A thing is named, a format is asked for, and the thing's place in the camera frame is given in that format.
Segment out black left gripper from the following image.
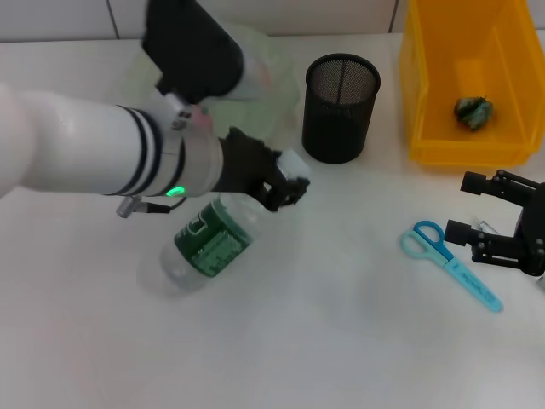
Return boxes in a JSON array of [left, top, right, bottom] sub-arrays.
[[215, 127, 311, 213]]

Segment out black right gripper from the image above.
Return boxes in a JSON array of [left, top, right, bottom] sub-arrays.
[[444, 169, 545, 278]]

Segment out white grey clear pen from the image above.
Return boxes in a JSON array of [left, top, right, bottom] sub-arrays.
[[474, 217, 545, 293]]

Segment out blue scissors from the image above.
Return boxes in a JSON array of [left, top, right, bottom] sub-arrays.
[[399, 220, 504, 314]]

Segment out pink peach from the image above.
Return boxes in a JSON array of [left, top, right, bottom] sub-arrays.
[[186, 103, 214, 131]]

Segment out green label water bottle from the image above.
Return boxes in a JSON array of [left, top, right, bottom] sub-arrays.
[[136, 148, 313, 299]]

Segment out green plastic wrapper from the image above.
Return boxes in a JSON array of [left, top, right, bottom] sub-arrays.
[[453, 95, 495, 130]]

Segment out black mesh pen holder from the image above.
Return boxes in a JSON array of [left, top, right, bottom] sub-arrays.
[[301, 53, 382, 164]]

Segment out green glass fruit bowl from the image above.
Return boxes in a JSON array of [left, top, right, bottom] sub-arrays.
[[127, 23, 301, 141]]

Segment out yellow plastic storage bin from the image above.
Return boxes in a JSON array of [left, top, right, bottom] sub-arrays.
[[399, 0, 545, 169]]

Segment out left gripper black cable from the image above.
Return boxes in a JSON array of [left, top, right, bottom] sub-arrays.
[[117, 195, 188, 218]]

